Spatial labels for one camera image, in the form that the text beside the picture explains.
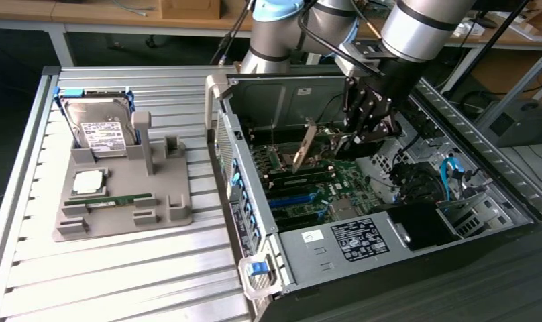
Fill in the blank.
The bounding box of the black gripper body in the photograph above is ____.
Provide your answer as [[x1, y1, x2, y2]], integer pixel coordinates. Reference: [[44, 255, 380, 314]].
[[343, 57, 427, 145]]

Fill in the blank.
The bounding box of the graphics card with metal bracket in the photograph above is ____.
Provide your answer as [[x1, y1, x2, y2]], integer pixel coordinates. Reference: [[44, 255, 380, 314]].
[[292, 117, 384, 175]]

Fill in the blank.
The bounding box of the black slanted pole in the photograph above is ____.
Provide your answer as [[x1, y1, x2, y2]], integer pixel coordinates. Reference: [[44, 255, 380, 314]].
[[437, 0, 530, 95]]

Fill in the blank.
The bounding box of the small white box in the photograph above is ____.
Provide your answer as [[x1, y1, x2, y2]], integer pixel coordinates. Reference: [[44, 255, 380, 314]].
[[455, 19, 488, 38]]

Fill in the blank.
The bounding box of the green motherboard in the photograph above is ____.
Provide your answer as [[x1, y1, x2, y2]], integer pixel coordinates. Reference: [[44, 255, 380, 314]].
[[248, 126, 403, 233]]

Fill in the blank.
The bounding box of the CPU socket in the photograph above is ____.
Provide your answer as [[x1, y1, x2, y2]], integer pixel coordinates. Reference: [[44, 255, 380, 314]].
[[271, 144, 301, 169]]

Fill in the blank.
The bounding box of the silver chipset heat sink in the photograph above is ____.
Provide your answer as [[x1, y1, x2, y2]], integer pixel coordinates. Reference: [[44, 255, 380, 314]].
[[328, 199, 361, 219]]

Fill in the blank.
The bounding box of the perforated case fan grille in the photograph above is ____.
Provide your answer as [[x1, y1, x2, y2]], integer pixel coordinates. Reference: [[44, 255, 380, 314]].
[[209, 109, 255, 203]]

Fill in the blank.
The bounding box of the grey metal disk bay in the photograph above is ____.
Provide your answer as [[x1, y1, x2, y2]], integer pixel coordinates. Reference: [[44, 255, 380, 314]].
[[435, 192, 514, 236]]

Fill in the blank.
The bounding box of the black expansion slot blue latch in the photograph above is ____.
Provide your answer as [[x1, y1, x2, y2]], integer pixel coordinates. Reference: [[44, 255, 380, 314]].
[[275, 213, 331, 231]]

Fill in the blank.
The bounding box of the brown cardboard box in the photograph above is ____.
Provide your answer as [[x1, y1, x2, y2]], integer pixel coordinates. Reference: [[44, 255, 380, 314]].
[[159, 0, 223, 20]]

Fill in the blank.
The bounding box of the grey power supply unit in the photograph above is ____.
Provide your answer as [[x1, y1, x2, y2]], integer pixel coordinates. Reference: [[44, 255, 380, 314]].
[[277, 214, 416, 286]]

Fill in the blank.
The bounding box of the open PC case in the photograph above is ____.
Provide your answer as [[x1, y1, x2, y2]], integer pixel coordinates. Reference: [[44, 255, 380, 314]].
[[205, 64, 542, 322]]

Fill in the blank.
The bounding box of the clear latch with blue tab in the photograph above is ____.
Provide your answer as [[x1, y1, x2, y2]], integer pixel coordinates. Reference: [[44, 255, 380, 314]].
[[237, 253, 284, 300]]

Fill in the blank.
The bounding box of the hard disk in blue carrier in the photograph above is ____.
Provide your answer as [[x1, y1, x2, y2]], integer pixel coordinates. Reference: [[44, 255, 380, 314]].
[[53, 86, 140, 159]]

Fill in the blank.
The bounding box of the green RAM stick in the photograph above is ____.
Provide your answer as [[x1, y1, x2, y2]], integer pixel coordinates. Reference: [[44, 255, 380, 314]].
[[67, 193, 155, 207]]

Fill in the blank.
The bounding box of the grey printed parts rack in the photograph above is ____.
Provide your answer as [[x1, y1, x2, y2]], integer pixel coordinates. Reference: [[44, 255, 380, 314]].
[[51, 110, 196, 243]]

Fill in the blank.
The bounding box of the silver CPU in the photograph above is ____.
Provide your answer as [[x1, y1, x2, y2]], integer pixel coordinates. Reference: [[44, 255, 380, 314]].
[[72, 170, 109, 196]]

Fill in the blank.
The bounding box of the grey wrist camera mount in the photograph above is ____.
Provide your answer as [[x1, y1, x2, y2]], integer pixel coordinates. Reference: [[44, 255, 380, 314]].
[[336, 39, 385, 78]]

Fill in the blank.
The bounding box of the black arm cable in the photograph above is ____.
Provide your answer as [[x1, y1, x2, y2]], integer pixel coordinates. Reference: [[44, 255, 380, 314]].
[[296, 0, 385, 77]]

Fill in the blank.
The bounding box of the black wire bundle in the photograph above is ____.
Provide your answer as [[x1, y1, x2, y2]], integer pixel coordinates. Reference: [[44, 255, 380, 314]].
[[389, 157, 443, 206]]

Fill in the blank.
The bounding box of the blue disk wire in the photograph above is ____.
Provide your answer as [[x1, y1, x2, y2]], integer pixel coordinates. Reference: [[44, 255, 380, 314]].
[[437, 156, 465, 203]]

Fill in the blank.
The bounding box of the aluminium profile frame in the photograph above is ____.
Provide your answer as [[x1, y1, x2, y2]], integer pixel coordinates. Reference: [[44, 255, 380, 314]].
[[473, 56, 542, 149]]

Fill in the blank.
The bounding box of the wooden desk grey frame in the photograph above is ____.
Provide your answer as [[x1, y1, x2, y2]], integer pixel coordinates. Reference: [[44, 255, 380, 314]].
[[443, 0, 542, 52], [0, 0, 255, 68]]

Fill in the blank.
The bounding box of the black hanging cable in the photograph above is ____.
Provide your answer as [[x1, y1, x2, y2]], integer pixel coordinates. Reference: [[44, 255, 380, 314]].
[[216, 0, 255, 65]]

